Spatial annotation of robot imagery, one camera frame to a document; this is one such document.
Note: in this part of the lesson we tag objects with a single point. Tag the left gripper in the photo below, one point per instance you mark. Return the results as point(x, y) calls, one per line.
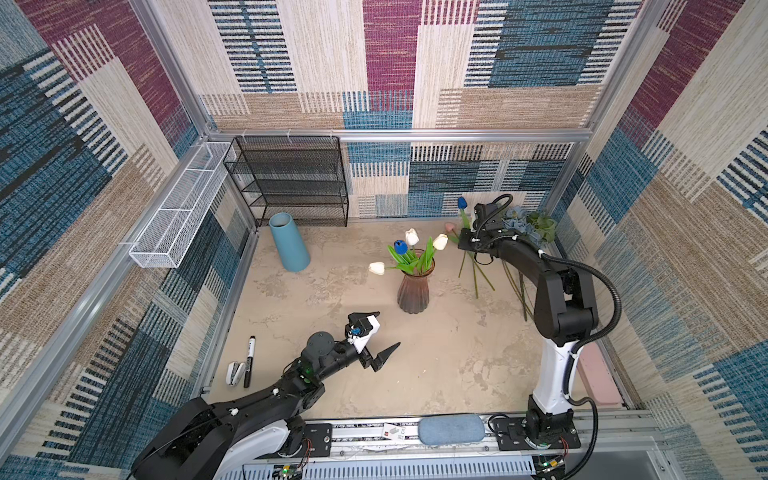
point(376, 362)

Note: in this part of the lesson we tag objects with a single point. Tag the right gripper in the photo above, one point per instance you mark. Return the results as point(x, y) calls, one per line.
point(463, 241)

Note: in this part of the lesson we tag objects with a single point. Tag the red glass vase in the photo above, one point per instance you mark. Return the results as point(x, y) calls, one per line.
point(413, 294)

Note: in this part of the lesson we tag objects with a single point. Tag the white tulip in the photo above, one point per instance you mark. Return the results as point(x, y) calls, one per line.
point(380, 268)
point(412, 238)

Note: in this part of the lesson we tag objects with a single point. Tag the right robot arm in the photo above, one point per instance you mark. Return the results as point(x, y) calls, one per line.
point(575, 305)

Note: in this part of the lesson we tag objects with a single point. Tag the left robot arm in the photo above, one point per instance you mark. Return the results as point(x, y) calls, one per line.
point(202, 440)

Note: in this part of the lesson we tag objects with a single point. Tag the teal ceramic vase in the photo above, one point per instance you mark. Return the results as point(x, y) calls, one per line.
point(291, 248)

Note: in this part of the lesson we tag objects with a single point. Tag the pink tulip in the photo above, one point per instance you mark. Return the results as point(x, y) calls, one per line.
point(452, 233)

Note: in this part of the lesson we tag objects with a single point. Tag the blue hydrangea bunch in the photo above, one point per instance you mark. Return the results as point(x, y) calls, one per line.
point(540, 229)

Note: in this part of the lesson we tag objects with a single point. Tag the white label tag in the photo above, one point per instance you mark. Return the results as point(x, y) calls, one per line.
point(394, 432)

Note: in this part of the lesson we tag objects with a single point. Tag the blue-grey sponge pad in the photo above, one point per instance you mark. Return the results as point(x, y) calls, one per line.
point(451, 429)

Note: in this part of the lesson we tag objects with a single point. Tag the black marker pen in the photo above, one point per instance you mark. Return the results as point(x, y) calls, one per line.
point(249, 362)

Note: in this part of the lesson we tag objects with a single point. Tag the white stapler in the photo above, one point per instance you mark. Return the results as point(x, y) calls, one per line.
point(235, 373)

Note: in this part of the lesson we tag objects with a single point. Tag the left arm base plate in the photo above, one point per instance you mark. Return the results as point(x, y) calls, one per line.
point(314, 438)

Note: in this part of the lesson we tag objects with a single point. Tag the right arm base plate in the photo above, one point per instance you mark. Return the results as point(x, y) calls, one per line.
point(510, 435)

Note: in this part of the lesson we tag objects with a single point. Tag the black wire shelf rack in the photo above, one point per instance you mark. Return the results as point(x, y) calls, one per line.
point(303, 176)

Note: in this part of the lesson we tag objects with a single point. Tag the white wire mesh basket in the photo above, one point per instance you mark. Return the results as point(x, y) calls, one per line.
point(164, 242)

